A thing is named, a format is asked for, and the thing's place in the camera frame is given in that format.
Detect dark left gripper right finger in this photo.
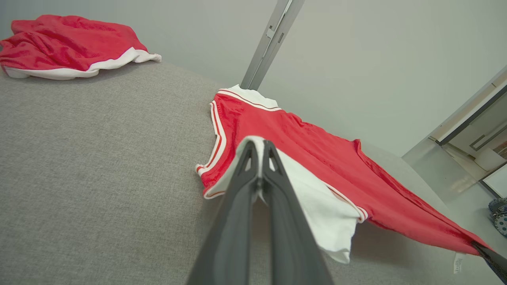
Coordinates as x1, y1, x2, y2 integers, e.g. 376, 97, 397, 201
261, 139, 335, 285

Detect blue patterned round object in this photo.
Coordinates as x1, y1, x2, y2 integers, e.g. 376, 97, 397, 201
488, 198, 507, 238

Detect red white sleeveless jersey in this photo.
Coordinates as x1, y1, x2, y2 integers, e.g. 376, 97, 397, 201
195, 84, 494, 274

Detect grey partition post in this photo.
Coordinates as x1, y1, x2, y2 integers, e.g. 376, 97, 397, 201
240, 0, 294, 91
253, 0, 306, 91

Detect dark framed glass partition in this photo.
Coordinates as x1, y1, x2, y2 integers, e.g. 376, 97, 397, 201
430, 65, 507, 198

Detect red white-striped shorts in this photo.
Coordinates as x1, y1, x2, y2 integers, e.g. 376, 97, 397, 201
0, 15, 162, 81

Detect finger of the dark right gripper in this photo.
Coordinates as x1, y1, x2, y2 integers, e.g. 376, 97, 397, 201
481, 253, 507, 284
471, 241, 507, 272

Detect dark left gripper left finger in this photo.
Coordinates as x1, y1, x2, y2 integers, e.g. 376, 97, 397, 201
186, 141, 260, 285

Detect grey upholstered sofa cushion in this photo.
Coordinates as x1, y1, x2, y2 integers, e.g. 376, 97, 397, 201
0, 61, 488, 285

